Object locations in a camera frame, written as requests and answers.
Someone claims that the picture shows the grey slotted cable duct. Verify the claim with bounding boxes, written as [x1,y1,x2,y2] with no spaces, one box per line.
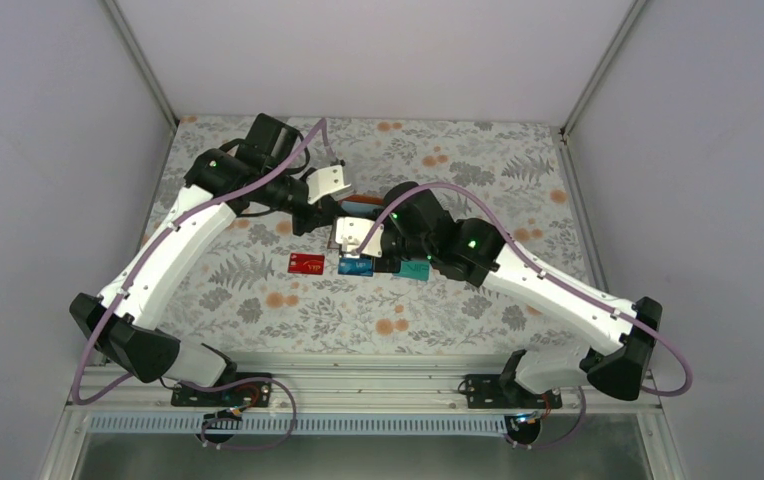
[87,412,506,437]

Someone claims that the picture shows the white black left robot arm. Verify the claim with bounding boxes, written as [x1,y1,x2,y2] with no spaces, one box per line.
[70,114,351,388]

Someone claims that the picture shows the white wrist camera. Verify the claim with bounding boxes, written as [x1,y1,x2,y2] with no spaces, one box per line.
[334,217,384,258]
[305,165,356,204]

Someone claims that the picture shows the teal credit card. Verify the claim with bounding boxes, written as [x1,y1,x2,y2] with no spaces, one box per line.
[394,260,431,282]

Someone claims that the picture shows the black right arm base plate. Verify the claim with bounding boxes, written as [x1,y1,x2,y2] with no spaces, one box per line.
[457,374,563,410]

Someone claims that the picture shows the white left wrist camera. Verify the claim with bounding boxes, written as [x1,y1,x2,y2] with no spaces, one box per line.
[305,165,356,204]

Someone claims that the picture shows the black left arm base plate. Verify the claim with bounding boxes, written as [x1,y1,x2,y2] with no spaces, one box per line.
[170,372,273,409]

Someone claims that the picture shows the red VIP credit card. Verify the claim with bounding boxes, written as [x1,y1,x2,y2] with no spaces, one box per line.
[288,253,325,275]

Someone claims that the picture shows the floral patterned table mat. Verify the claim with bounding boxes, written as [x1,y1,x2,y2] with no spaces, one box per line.
[160,118,588,355]

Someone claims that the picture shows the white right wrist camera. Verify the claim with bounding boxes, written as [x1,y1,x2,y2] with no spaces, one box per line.
[334,217,384,258]

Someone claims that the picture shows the brown leather card holder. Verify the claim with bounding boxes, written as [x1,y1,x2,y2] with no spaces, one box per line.
[339,194,385,219]

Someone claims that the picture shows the aluminium rail frame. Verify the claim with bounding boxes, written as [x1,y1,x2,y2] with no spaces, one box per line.
[80,352,662,414]

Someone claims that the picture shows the blue credit card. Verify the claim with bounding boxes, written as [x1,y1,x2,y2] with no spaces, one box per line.
[337,257,374,277]

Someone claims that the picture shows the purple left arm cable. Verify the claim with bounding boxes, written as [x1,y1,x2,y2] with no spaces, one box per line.
[70,117,344,407]

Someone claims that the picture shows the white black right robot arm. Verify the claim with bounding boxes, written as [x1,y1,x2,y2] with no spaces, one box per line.
[353,182,662,401]

